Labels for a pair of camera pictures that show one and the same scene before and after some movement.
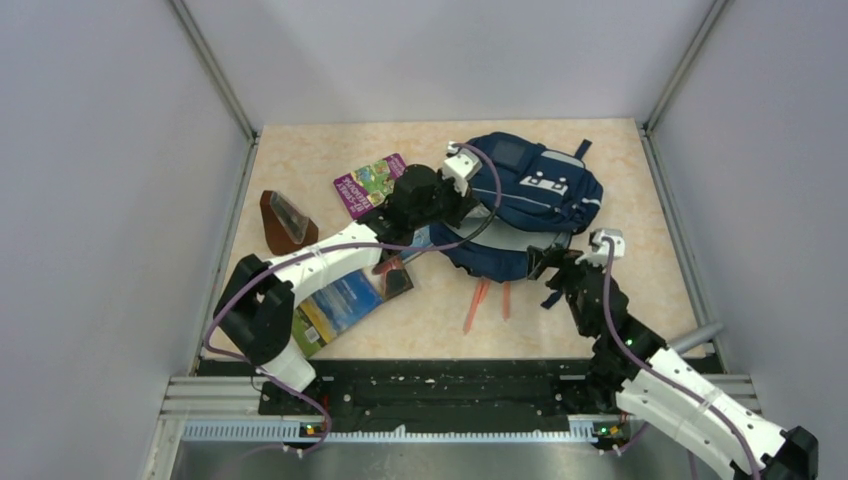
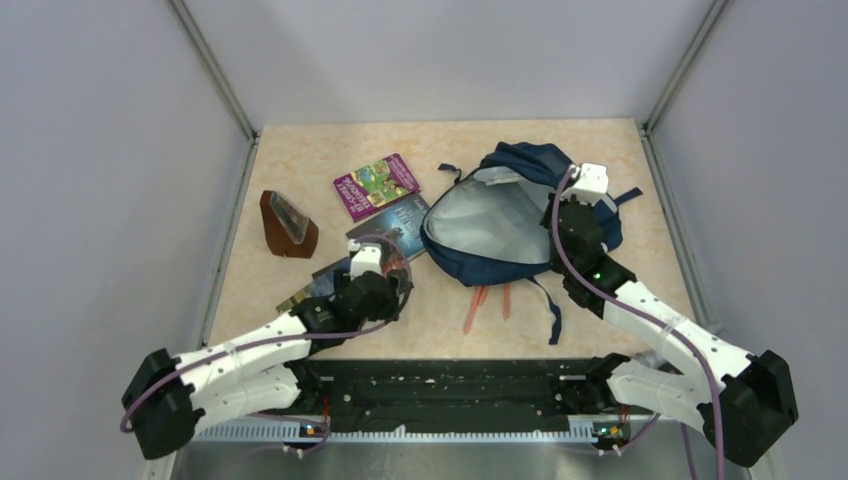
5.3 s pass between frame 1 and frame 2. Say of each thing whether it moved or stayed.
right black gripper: moved
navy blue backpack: moved
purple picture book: stayed
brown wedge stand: stayed
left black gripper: moved
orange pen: stayed
